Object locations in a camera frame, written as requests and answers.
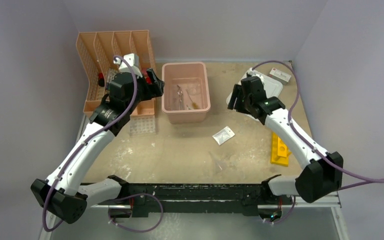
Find metal crucible tongs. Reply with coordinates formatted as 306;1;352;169
177;85;193;111

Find clear acrylic tube rack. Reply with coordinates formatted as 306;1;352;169
129;115;157;136

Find white plastic lid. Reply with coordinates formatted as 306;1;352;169
237;72;283;98

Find pink plastic bin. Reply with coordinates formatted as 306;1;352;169
161;61;211;124

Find clear plastic bag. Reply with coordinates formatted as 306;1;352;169
212;126;235;146

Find small glass beaker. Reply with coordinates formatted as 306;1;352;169
187;84;202;96

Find yellow test tube rack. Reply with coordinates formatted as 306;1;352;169
270;132;292;167

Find clear glass funnel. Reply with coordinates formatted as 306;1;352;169
208;151;227;174

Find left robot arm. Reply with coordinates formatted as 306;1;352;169
30;68;164;224

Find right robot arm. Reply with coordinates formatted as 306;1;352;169
227;75;344;204

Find white slide box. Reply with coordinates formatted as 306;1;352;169
269;68;292;85

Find red black bottle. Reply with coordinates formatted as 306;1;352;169
97;72;106;88

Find peach desk organizer rack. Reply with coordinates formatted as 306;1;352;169
75;30;157;117

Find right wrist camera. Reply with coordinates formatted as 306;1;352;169
246;67;264;81

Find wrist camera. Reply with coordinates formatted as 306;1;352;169
113;53;143;77
246;67;264;81

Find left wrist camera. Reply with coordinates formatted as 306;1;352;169
113;53;143;77

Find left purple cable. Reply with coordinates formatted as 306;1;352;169
41;55;138;233

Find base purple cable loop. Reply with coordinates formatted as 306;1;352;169
107;190;165;233

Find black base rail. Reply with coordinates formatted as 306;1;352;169
102;177;293;218

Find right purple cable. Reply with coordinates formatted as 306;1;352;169
251;60;384;191

